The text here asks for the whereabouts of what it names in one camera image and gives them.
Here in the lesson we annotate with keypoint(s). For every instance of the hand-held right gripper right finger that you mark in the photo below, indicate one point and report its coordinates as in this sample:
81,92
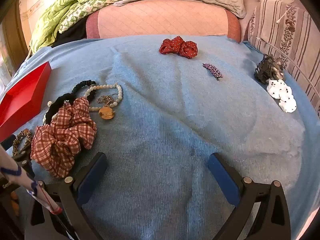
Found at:
222,180

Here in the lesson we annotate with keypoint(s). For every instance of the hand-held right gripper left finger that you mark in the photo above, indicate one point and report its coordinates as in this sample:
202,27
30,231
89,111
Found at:
92,178

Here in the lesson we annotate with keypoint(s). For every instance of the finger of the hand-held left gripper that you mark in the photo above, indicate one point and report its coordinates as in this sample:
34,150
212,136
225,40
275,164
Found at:
21,158

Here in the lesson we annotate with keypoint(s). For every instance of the leopard print scrunchie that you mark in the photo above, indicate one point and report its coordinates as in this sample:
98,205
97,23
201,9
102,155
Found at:
17,140

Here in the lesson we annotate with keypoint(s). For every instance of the red plaid scrunchie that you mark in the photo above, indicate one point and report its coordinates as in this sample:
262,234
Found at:
65,135

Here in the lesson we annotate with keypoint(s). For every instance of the red tray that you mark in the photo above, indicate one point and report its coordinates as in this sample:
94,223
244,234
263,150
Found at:
25,92

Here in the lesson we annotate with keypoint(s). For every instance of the black scrunchie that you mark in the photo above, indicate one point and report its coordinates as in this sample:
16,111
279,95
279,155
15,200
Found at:
60,100

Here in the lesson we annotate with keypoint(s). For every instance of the blue blanket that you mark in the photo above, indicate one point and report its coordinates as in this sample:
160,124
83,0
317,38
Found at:
162,120

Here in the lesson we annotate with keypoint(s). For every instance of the white dotted scrunchie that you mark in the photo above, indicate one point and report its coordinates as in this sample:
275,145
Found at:
285,97

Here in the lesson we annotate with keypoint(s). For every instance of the purple hair clip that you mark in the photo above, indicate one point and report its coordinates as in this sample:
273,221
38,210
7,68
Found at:
212,71

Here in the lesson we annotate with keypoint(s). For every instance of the wooden door with glass pane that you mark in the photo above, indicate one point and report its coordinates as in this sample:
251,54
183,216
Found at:
12,42

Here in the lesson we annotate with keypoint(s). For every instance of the dark claw hair clip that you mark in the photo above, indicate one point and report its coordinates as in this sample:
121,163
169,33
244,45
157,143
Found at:
266,70

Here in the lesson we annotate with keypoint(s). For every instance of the black cloth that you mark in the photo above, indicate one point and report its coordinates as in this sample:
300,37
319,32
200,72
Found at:
75,32

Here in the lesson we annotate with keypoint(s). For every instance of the red dotted scrunchie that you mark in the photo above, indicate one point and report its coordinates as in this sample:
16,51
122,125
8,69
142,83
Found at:
175,46

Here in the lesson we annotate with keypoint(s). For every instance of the striped floral pillow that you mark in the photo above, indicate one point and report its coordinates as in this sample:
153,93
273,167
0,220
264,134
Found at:
295,42

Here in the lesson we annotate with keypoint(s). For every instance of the green quilt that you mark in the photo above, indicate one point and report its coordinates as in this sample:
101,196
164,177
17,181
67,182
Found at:
62,7

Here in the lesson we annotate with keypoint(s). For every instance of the pink quilted cushion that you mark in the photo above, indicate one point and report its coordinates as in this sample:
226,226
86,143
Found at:
162,20

